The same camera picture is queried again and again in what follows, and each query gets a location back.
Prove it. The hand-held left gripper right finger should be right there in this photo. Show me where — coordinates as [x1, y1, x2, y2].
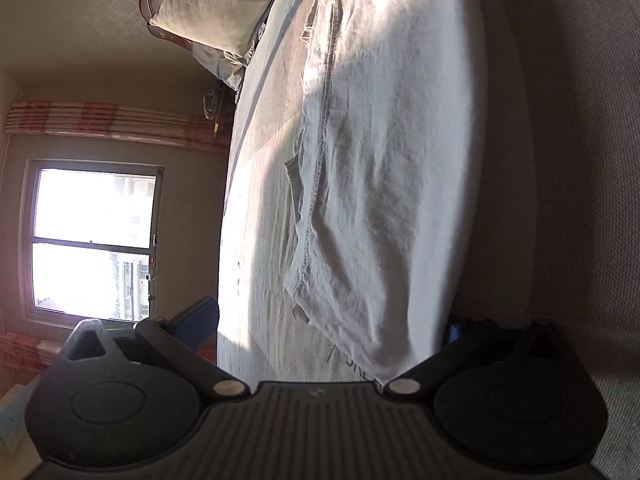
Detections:
[383, 317, 567, 403]

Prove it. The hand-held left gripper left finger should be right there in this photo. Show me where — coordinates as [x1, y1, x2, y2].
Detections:
[67, 297, 250, 403]

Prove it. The white printed t-shirt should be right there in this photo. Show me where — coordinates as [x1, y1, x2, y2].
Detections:
[282, 0, 489, 386]

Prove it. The bed with pastel sheet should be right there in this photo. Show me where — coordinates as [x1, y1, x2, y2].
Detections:
[216, 0, 640, 480]

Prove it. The window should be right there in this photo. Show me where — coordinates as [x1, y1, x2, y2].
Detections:
[20, 159, 167, 329]

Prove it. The wooden nightstand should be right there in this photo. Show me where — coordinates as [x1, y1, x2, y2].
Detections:
[212, 102, 237, 152]

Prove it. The grey bundled cloth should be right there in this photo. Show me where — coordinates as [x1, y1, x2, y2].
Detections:
[202, 80, 236, 122]

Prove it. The grey pillow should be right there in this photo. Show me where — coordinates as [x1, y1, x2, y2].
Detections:
[192, 42, 252, 92]

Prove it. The large beige pillow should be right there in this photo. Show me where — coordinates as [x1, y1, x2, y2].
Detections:
[150, 0, 297, 67]

